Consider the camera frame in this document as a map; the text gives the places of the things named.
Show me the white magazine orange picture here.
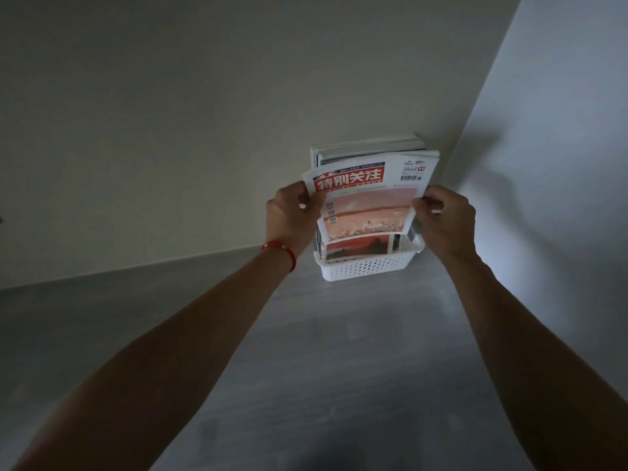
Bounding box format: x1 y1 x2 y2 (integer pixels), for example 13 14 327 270
300 150 441 243
323 232 401 263

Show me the person's right forearm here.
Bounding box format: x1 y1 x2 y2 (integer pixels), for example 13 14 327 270
441 254 628 471

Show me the red string bracelet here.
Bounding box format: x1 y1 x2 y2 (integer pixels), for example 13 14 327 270
260 241 298 273

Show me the stack of white-edged magazines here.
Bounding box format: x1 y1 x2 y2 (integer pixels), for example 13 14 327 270
309 133 427 167

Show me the white perforated plastic basket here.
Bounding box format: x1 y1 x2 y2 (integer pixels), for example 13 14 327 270
313 232 426 283

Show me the person's left hand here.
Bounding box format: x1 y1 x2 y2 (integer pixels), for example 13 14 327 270
265 181 328 259

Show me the person's left forearm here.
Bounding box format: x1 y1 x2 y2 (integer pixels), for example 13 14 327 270
12 249 295 471

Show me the person's right hand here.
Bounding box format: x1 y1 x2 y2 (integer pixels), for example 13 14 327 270
411 184 479 266

